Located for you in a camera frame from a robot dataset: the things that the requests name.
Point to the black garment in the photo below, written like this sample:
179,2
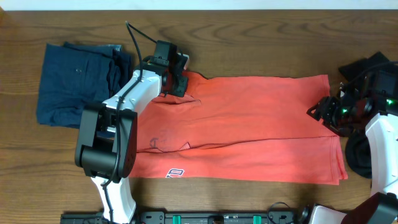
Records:
358,150

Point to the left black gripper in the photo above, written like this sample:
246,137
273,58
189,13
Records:
179,83

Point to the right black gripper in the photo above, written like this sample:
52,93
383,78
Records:
328,111

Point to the folded navy blue pants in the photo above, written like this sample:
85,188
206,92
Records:
75,75

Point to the red t-shirt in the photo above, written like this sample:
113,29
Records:
243,128

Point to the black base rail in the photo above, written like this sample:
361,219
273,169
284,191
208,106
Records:
186,217

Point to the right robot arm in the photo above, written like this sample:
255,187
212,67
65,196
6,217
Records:
378,117

